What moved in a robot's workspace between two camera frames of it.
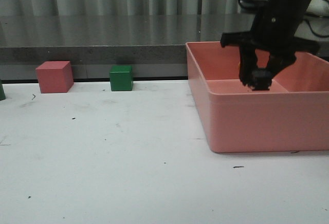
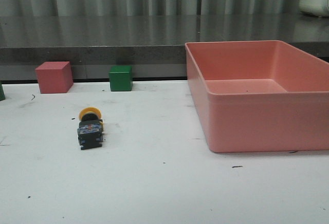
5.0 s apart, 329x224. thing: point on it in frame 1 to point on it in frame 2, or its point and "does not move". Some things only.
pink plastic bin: x=292 y=115 does not move
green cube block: x=121 y=78 does not move
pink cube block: x=55 y=76 does not move
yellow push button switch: x=262 y=78 to x=90 y=130
